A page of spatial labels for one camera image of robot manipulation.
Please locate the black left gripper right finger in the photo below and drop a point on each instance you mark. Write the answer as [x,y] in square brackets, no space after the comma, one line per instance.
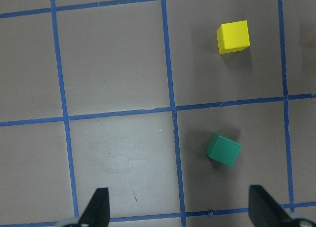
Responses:
[264,211]

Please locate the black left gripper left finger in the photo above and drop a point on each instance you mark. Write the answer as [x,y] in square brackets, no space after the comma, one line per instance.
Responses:
[97,212]

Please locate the yellow wooden block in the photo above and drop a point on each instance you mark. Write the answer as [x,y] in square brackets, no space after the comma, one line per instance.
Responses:
[233,37]

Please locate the green wooden block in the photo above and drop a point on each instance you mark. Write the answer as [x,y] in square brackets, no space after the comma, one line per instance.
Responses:
[223,150]

